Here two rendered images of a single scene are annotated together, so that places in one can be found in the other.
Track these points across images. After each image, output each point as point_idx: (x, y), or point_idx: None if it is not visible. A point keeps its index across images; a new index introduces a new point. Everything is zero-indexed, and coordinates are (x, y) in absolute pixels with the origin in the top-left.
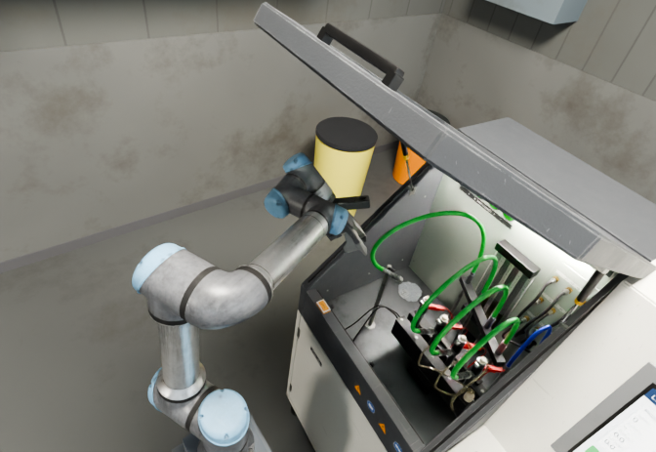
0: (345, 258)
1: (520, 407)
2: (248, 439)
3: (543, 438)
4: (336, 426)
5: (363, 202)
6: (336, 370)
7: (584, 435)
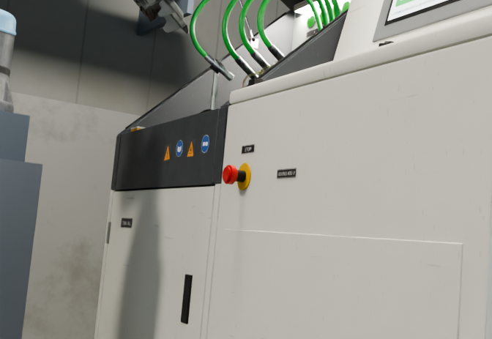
0: (174, 105)
1: (344, 47)
2: (6, 81)
3: (366, 45)
4: (146, 309)
5: None
6: (146, 186)
7: None
